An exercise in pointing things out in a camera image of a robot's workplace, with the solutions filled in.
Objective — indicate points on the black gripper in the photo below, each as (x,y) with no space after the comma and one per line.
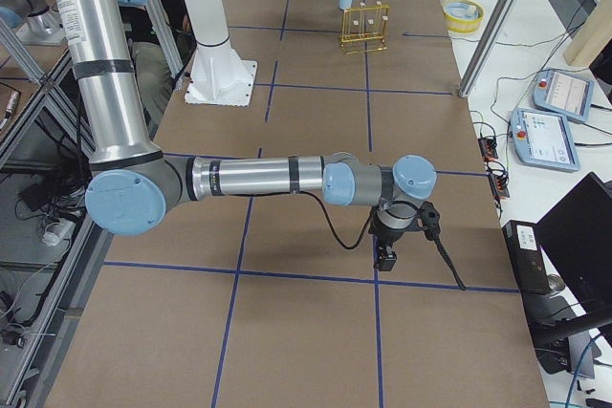
(388,239)

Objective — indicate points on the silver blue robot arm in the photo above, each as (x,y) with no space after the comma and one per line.
(134,184)

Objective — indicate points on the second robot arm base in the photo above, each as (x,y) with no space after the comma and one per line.
(33,21)

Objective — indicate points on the black desktop box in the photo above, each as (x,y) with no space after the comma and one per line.
(526,257)

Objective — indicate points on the orange black connector block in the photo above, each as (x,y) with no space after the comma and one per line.
(488,148)

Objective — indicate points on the near teach pendant tablet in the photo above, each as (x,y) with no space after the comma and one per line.
(543,139)

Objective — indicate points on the teach pendant tablet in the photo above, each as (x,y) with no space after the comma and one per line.
(543,139)
(563,93)

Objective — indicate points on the black computer monitor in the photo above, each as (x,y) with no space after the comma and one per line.
(575,234)

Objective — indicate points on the far teach pendant tablet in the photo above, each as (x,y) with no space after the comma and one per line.
(563,93)

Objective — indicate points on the yellow bowl with blue lid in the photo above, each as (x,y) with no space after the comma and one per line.
(463,16)

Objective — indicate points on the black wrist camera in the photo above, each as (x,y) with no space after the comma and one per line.
(430,218)

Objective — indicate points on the gold wire cup holder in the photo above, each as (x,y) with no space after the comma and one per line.
(363,28)

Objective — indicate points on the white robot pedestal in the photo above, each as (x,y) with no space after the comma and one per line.
(218,75)

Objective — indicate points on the aluminium frame post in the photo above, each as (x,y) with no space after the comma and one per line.
(499,15)

